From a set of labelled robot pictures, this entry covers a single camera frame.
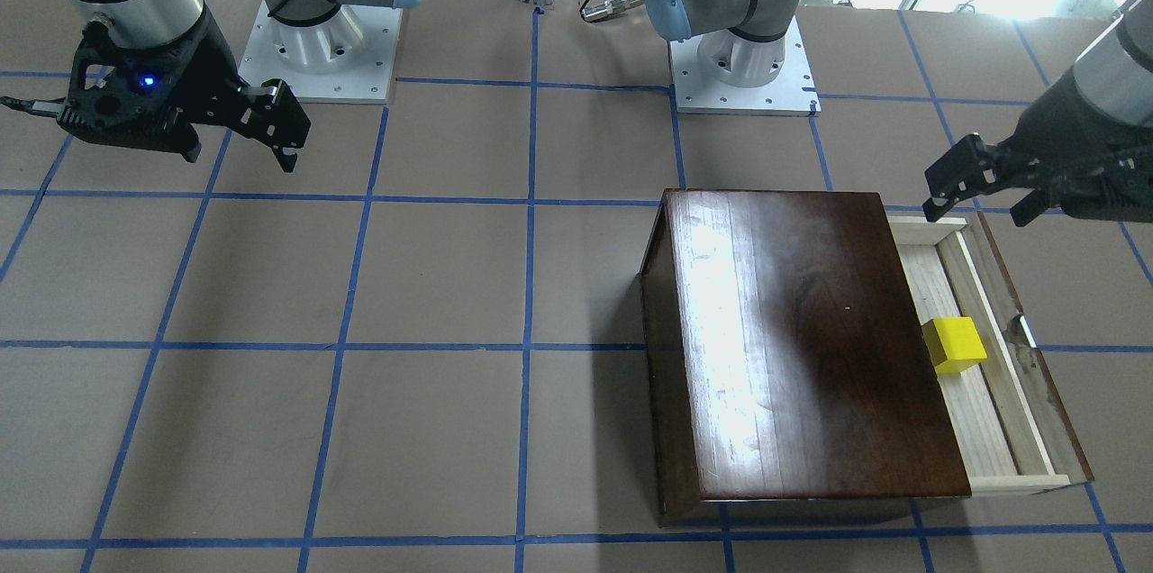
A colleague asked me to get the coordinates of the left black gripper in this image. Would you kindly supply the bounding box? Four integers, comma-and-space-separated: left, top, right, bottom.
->
922, 69, 1152, 227

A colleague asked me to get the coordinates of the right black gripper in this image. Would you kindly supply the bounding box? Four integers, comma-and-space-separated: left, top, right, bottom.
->
55, 12, 312, 174

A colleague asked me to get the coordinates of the yellow block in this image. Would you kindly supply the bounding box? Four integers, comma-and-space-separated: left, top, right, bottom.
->
921, 317, 988, 376

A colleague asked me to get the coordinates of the wooden drawer with white handle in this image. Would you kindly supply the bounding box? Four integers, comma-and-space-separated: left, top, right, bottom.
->
888, 214, 1093, 496

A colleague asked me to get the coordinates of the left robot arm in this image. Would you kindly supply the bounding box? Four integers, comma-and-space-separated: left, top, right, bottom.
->
645, 0, 1152, 227

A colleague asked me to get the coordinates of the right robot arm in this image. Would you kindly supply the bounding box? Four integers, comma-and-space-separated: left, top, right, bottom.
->
3, 0, 422, 172

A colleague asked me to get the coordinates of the dark wooden drawer box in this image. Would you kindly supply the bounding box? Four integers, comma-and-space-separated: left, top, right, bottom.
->
640, 188, 972, 527

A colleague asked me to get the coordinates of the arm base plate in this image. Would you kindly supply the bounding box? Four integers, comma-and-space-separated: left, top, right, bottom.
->
239, 3, 405, 105
668, 18, 822, 116

